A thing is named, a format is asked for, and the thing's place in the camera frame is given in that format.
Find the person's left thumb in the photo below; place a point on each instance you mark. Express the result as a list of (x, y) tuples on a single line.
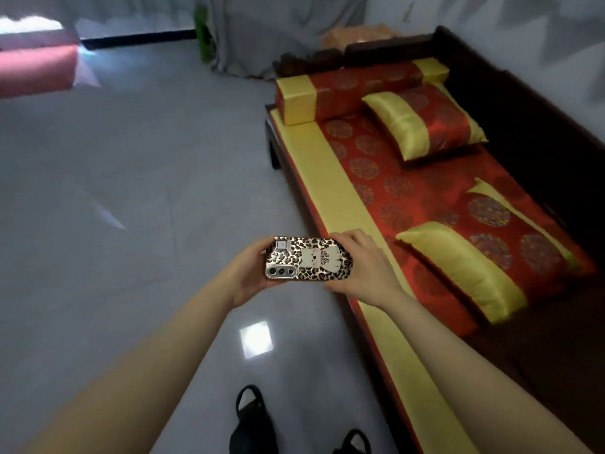
[(272, 283)]

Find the green object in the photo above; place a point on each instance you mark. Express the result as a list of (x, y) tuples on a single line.
[(202, 35)]

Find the person's right hand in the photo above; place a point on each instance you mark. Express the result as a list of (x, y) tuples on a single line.
[(373, 274)]

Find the person's left hand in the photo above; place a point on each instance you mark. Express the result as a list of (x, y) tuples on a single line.
[(246, 274)]

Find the large red and yellow pillow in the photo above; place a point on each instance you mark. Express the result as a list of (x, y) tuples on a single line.
[(477, 264)]

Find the red and yellow bolster cushion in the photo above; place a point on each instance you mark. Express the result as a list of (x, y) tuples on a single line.
[(349, 87)]

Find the person's left forearm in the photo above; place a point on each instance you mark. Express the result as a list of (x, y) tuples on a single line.
[(142, 373)]

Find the leopard print phone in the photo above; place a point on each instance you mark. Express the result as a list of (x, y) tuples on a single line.
[(307, 260)]

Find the grey curtain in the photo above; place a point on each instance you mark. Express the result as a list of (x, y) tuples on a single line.
[(283, 30)]

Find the pink furniture piece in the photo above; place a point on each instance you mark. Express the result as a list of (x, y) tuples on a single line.
[(35, 66)]

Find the person's right forearm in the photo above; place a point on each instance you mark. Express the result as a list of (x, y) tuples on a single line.
[(472, 373)]

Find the dark wooden bench sofa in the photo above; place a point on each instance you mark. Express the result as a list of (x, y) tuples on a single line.
[(524, 118)]

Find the red and yellow seat cushion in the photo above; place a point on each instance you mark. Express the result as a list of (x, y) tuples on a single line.
[(378, 193)]

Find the person's right thumb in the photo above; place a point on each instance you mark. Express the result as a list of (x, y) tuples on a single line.
[(338, 285)]

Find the small red and yellow pillow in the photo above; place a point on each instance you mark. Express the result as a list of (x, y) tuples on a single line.
[(425, 120)]

